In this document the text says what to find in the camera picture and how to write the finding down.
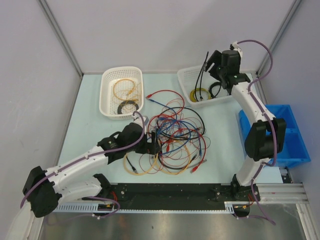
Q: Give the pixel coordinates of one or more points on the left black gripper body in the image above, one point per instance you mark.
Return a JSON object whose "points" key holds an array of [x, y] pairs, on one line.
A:
{"points": [[143, 147]]}

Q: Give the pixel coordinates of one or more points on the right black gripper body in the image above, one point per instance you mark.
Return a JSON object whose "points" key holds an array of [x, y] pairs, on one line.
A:
{"points": [[217, 73]]}

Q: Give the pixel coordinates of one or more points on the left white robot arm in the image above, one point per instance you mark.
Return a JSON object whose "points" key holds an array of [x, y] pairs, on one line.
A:
{"points": [[45, 189]]}

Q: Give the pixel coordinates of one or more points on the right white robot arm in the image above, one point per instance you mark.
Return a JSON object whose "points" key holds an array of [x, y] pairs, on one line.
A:
{"points": [[240, 88]]}

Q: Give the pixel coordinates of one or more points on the right white perforated basket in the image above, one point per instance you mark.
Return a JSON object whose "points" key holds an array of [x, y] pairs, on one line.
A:
{"points": [[202, 90]]}

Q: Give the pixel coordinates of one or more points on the white perforated basket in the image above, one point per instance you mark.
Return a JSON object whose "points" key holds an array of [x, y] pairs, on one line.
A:
{"points": [[121, 92], [202, 90]]}

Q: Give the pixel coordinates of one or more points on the left white perforated basket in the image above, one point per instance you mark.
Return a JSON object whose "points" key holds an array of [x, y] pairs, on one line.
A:
{"points": [[121, 92]]}

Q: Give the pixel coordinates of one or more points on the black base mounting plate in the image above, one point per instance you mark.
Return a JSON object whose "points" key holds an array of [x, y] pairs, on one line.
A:
{"points": [[179, 196]]}

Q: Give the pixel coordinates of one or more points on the blue plastic divided bin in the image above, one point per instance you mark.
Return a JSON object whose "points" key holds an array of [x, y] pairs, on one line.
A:
{"points": [[292, 140]]}

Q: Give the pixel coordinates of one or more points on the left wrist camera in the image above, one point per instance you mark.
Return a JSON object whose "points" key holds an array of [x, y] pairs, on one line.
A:
{"points": [[141, 120]]}

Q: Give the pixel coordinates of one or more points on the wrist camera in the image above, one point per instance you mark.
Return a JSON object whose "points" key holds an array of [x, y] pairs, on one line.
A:
{"points": [[141, 120], [235, 47]]}

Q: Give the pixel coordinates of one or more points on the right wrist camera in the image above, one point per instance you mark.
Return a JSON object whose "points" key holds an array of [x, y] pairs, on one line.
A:
{"points": [[235, 47]]}

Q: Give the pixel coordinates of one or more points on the white slotted cable duct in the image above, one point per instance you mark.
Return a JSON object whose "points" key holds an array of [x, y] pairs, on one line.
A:
{"points": [[101, 208]]}

